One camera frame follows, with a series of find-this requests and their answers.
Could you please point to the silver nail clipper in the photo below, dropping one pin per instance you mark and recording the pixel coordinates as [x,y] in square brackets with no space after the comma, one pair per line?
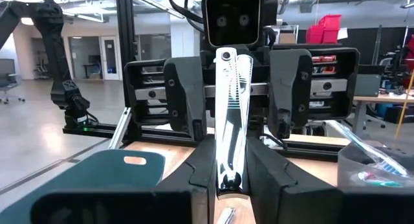
[226,217]
[231,120]

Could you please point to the grey plastic bin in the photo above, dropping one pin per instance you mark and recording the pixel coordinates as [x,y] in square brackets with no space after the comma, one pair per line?
[349,165]

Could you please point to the teal plastic bin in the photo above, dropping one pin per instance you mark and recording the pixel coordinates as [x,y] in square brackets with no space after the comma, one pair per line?
[97,172]

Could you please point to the grey computer case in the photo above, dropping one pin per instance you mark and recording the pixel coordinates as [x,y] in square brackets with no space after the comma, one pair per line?
[367,85]

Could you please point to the grey office chair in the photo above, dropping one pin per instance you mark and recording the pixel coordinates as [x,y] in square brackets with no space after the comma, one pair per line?
[6,72]

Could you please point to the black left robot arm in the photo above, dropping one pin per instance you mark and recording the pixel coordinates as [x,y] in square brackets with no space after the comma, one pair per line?
[55,55]

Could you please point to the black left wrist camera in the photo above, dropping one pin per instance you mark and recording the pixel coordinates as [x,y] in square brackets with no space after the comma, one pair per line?
[233,20]

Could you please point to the red bin shelf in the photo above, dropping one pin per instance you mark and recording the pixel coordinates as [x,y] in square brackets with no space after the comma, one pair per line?
[410,52]

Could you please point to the silver aluminium bracket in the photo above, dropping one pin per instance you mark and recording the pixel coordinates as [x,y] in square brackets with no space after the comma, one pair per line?
[119,128]

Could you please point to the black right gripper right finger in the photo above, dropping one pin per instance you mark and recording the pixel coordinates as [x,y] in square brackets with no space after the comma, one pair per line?
[307,208]

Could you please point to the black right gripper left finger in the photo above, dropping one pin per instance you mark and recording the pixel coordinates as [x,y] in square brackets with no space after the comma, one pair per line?
[161,208]

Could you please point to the wooden desk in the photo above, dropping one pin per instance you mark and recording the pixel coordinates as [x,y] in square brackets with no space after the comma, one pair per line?
[388,98]

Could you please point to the red stacked plastic bins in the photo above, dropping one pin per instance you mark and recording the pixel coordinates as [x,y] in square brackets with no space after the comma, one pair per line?
[323,29]

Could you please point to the black aluminium table frame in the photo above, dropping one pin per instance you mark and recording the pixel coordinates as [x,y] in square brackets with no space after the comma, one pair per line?
[126,39]

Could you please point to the bagged red toothbrush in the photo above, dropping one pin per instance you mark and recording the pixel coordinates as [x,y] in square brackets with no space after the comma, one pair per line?
[365,176]

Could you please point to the bagged blue toothbrush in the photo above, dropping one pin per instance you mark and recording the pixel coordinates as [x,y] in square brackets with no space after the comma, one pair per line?
[365,146]

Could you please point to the white glass door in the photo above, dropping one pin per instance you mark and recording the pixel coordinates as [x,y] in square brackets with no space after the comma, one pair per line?
[110,55]

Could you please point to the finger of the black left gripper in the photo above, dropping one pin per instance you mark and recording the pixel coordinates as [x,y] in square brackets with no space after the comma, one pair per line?
[184,94]
[289,91]

